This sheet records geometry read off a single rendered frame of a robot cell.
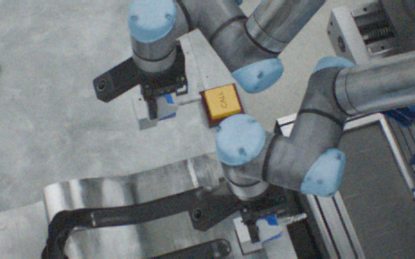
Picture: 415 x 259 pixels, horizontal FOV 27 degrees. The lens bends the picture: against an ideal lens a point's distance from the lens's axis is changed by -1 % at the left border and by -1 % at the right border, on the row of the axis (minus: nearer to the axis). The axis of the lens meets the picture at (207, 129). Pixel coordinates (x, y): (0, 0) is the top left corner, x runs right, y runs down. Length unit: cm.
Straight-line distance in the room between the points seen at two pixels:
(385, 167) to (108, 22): 95
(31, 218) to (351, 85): 73
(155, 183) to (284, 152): 46
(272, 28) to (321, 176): 24
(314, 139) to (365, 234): 114
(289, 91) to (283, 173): 149
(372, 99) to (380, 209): 120
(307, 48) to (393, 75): 163
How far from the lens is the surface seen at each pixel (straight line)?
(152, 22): 138
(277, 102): 277
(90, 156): 183
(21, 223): 174
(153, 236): 168
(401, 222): 247
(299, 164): 130
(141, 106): 170
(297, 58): 285
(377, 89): 127
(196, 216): 150
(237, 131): 131
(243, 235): 162
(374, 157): 251
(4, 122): 189
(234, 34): 139
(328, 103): 134
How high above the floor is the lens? 249
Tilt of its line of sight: 66 degrees down
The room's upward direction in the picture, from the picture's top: 4 degrees clockwise
